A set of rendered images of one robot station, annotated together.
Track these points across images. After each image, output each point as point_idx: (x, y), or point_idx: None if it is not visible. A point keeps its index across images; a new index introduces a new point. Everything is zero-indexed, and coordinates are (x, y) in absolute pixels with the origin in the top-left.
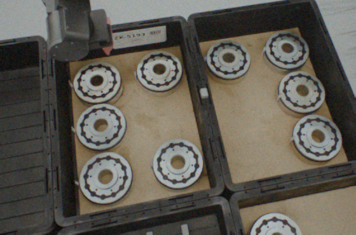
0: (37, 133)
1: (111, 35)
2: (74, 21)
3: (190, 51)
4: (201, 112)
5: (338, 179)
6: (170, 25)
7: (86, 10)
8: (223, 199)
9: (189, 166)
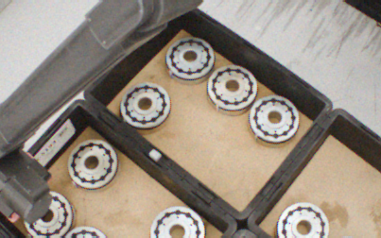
0: None
1: (43, 167)
2: (28, 182)
3: (110, 125)
4: (166, 174)
5: (316, 143)
6: (72, 114)
7: (27, 164)
8: (242, 230)
9: (189, 228)
